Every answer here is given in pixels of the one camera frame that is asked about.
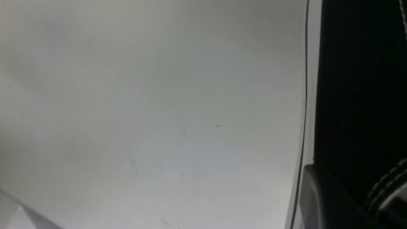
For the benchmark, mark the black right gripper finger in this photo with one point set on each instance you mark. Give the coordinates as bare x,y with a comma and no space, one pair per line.
324,204

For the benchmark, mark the black white canvas sneaker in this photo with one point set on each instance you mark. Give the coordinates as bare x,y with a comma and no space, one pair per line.
354,111

